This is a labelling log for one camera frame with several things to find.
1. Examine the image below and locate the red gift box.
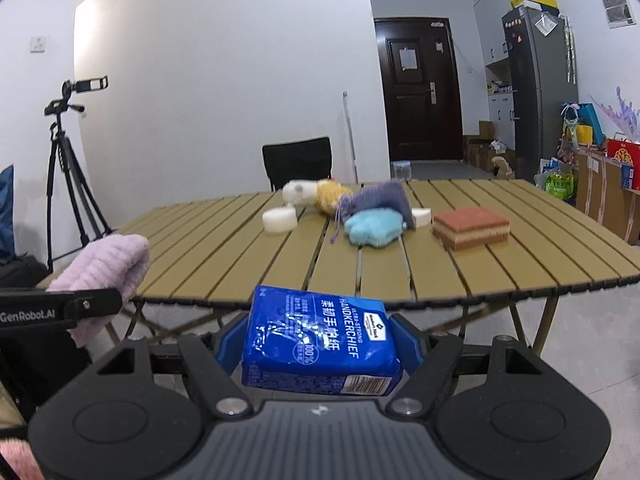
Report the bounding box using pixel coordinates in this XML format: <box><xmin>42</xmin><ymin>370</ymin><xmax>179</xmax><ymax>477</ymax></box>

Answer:
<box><xmin>606</xmin><ymin>139</ymin><xmax>640</xmax><ymax>191</ymax></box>

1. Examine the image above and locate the grey tall refrigerator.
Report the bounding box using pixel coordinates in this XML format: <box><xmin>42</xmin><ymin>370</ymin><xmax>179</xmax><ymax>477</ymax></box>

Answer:
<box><xmin>502</xmin><ymin>6</ymin><xmax>578</xmax><ymax>182</ymax></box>

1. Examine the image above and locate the yellow white plush toy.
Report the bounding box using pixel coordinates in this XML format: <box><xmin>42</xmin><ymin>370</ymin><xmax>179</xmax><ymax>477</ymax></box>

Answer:
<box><xmin>282</xmin><ymin>179</ymin><xmax>352</xmax><ymax>216</ymax></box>

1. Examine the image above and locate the red layered sponge block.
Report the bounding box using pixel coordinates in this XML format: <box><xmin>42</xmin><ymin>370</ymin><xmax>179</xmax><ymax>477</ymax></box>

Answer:
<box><xmin>433</xmin><ymin>206</ymin><xmax>511</xmax><ymax>250</ymax></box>

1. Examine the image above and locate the black camera tripod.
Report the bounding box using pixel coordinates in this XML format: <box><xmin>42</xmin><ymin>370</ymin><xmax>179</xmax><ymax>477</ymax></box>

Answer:
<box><xmin>43</xmin><ymin>76</ymin><xmax>114</xmax><ymax>272</ymax></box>

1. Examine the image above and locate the white foam cylinder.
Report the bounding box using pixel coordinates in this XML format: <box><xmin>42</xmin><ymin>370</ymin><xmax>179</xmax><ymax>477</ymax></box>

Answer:
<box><xmin>262</xmin><ymin>206</ymin><xmax>297</xmax><ymax>234</ymax></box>

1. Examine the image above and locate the tan folding slat table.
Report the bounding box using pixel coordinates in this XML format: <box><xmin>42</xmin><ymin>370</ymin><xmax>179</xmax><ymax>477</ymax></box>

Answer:
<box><xmin>37</xmin><ymin>176</ymin><xmax>640</xmax><ymax>356</ymax></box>

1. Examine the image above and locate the green snack bag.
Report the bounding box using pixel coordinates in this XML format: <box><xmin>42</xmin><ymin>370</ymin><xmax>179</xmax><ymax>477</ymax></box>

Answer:
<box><xmin>544</xmin><ymin>172</ymin><xmax>576</xmax><ymax>200</ymax></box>

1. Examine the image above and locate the pink fuzzy cloth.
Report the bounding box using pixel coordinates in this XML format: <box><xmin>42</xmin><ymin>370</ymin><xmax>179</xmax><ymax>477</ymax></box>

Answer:
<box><xmin>45</xmin><ymin>233</ymin><xmax>151</xmax><ymax>348</ymax></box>

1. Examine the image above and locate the black folding chair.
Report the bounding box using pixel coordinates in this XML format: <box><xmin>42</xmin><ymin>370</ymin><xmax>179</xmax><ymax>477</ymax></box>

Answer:
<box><xmin>262</xmin><ymin>136</ymin><xmax>333</xmax><ymax>191</ymax></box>

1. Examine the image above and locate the dark brown entrance door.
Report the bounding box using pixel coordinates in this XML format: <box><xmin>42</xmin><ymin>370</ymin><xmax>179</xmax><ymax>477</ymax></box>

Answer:
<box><xmin>374</xmin><ymin>18</ymin><xmax>463</xmax><ymax>162</ymax></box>

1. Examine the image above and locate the white foam wedge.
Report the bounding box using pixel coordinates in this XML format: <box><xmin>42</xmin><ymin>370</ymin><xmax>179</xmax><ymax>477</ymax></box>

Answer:
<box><xmin>411</xmin><ymin>208</ymin><xmax>432</xmax><ymax>229</ymax></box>

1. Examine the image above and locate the purple knit pouch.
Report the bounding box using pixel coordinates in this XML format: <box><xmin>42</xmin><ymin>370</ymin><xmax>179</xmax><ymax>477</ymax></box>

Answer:
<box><xmin>331</xmin><ymin>180</ymin><xmax>416</xmax><ymax>240</ymax></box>

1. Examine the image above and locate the black suitcase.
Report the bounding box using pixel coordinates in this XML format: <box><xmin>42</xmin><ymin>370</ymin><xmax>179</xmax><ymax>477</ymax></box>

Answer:
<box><xmin>1</xmin><ymin>256</ymin><xmax>92</xmax><ymax>422</ymax></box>

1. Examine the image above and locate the blue handkerchief tissue pack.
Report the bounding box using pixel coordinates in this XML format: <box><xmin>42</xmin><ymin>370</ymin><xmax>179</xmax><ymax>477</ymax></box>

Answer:
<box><xmin>241</xmin><ymin>286</ymin><xmax>402</xmax><ymax>396</ymax></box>

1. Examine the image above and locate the white mop handle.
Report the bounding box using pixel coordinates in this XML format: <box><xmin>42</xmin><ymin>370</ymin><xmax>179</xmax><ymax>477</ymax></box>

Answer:
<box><xmin>342</xmin><ymin>90</ymin><xmax>360</xmax><ymax>183</ymax></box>

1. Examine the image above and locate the pet water feeder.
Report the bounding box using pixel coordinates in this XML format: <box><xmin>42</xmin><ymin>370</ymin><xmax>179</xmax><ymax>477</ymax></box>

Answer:
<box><xmin>392</xmin><ymin>160</ymin><xmax>412</xmax><ymax>181</ymax></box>

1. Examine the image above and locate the light blue fuzzy cloth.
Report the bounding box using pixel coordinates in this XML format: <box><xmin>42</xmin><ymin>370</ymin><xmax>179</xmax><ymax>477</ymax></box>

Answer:
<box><xmin>345</xmin><ymin>208</ymin><xmax>405</xmax><ymax>248</ymax></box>

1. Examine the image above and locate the large cardboard box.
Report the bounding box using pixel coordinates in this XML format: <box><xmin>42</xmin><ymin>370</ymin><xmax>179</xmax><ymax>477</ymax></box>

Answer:
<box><xmin>576</xmin><ymin>152</ymin><xmax>640</xmax><ymax>246</ymax></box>

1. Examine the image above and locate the blue cushion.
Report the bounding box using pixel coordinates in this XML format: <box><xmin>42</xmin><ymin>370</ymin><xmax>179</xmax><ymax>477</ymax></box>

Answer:
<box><xmin>0</xmin><ymin>165</ymin><xmax>15</xmax><ymax>264</ymax></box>

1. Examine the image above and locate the white wall cabinet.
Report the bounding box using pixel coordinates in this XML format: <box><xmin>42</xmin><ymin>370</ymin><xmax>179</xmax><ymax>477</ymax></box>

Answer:
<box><xmin>474</xmin><ymin>0</ymin><xmax>515</xmax><ymax>150</ymax></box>

